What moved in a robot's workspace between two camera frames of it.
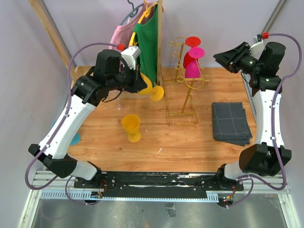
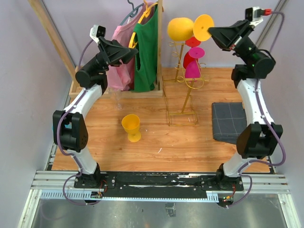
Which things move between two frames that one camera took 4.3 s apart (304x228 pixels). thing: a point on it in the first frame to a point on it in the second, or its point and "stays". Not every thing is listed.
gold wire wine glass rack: (177, 90) stays
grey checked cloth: (230, 123) stays
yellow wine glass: (156, 92) to (183, 29)
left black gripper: (138, 83) to (112, 52)
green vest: (147, 40) stays
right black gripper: (233, 56) to (225, 37)
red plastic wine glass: (193, 42) stays
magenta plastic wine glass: (191, 70) stays
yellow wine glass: (131, 123) stays
